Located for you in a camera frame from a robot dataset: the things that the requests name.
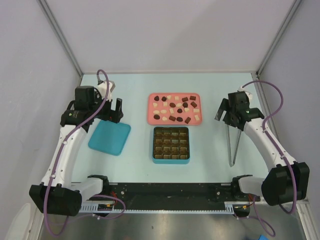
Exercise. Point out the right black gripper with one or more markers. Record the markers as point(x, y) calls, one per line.
point(225, 106)

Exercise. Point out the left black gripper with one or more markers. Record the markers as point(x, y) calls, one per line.
point(112, 115)

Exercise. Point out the pink tray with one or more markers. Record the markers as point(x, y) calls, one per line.
point(177, 111)

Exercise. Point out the metal tongs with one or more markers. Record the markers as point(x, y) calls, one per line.
point(232, 149)

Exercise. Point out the teal chocolate box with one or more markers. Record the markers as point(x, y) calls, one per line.
point(171, 145)

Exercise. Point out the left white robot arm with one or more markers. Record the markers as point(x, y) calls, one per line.
point(55, 195)

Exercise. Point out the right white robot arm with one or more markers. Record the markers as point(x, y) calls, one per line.
point(287, 179)

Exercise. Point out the brown square chocolate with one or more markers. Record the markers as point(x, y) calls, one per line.
point(192, 98)

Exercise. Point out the teal box lid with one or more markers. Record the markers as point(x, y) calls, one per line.
point(109, 137)

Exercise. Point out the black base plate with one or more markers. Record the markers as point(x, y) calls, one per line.
point(197, 196)

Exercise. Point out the white cable duct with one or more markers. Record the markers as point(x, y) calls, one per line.
point(102, 208)

